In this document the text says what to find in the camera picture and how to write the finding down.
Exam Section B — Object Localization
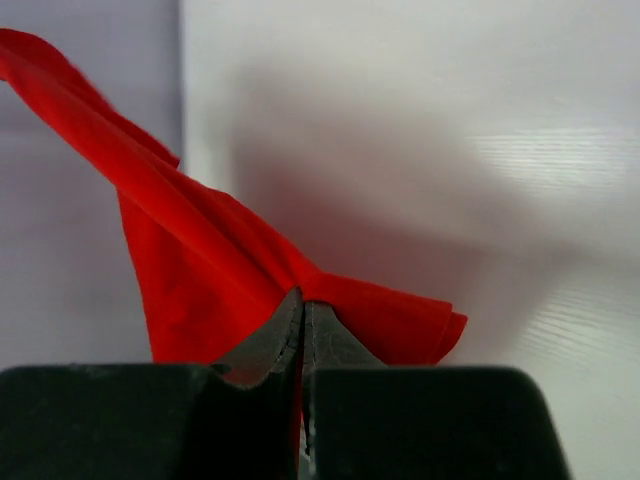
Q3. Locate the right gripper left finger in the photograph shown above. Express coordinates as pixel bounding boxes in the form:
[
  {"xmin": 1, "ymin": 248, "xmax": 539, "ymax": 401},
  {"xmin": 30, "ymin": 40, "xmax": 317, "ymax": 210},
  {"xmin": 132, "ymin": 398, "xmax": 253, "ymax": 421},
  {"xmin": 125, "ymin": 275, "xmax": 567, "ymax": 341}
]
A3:
[{"xmin": 1, "ymin": 289, "xmax": 304, "ymax": 479}]

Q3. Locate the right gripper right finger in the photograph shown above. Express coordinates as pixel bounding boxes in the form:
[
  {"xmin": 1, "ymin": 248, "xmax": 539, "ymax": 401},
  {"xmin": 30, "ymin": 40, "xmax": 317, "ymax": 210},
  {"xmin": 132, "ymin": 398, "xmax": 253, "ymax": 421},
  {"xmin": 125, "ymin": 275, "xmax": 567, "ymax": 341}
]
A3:
[{"xmin": 303, "ymin": 302, "xmax": 570, "ymax": 480}]

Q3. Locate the red t-shirt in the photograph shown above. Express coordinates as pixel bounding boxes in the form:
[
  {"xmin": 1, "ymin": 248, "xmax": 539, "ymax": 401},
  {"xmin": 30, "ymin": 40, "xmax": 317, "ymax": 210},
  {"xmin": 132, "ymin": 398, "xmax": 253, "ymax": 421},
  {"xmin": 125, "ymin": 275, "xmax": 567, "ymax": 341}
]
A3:
[{"xmin": 1, "ymin": 29, "xmax": 467, "ymax": 365}]

